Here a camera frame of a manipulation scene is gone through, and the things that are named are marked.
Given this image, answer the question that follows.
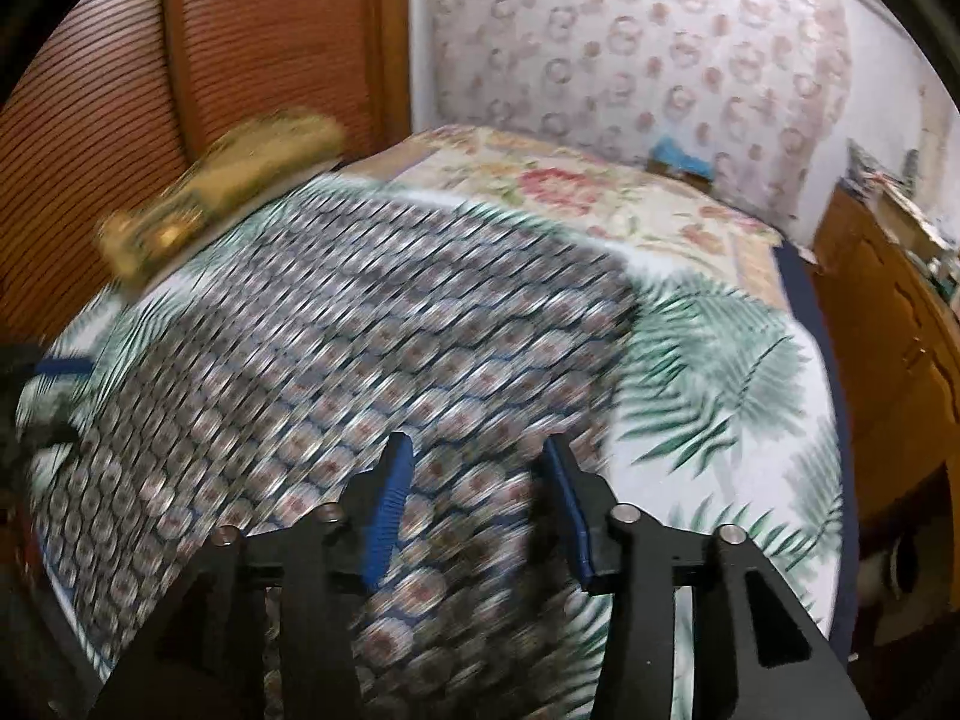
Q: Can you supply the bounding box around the navy patterned medallion garment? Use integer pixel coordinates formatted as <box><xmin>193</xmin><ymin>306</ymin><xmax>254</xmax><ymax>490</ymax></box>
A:
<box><xmin>21</xmin><ymin>176</ymin><xmax>635</xmax><ymax>718</ymax></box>

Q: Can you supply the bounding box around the gold patterned folded cloth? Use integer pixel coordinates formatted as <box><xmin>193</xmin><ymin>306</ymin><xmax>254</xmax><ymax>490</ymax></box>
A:
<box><xmin>94</xmin><ymin>107</ymin><xmax>347</xmax><ymax>296</ymax></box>

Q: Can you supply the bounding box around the palm leaf print blanket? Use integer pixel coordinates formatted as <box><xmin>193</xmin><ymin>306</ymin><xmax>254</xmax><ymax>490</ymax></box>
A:
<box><xmin>17</xmin><ymin>170</ymin><xmax>847</xmax><ymax>720</ymax></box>

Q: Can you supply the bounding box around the brown louvered wardrobe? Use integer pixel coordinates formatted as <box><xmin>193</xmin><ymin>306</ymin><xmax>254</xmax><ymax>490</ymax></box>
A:
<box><xmin>2</xmin><ymin>0</ymin><xmax>412</xmax><ymax>343</ymax></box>

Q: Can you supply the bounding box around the wooden sideboard cabinet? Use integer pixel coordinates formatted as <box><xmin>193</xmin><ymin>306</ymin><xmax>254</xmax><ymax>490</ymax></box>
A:
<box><xmin>812</xmin><ymin>185</ymin><xmax>958</xmax><ymax>644</ymax></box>

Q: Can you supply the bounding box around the navy bed sheet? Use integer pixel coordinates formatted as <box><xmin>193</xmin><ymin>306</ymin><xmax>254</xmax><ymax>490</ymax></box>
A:
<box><xmin>775</xmin><ymin>241</ymin><xmax>861</xmax><ymax>663</ymax></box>

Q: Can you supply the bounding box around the cardboard box on cabinet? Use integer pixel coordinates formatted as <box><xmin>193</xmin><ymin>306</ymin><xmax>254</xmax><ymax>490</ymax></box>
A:
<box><xmin>846</xmin><ymin>138</ymin><xmax>958</xmax><ymax>265</ymax></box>

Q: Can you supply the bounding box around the blue bag on box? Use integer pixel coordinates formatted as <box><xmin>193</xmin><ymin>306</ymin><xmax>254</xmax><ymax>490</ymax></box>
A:
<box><xmin>646</xmin><ymin>137</ymin><xmax>715</xmax><ymax>192</ymax></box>

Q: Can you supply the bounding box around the circle patterned sheer curtain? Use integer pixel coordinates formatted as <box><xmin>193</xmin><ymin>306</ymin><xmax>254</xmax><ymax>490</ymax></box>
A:
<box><xmin>430</xmin><ymin>0</ymin><xmax>851</xmax><ymax>226</ymax></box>

